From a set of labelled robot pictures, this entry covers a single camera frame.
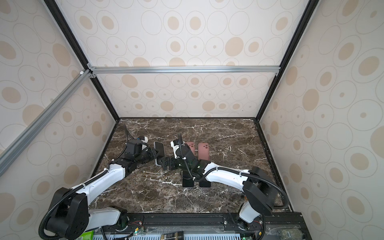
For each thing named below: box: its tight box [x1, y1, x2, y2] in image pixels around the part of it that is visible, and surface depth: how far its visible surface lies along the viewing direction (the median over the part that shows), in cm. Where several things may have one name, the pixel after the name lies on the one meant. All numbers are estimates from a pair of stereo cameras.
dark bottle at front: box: [160, 231, 184, 240], surface depth 69 cm
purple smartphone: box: [199, 181, 211, 188], surface depth 87 cm
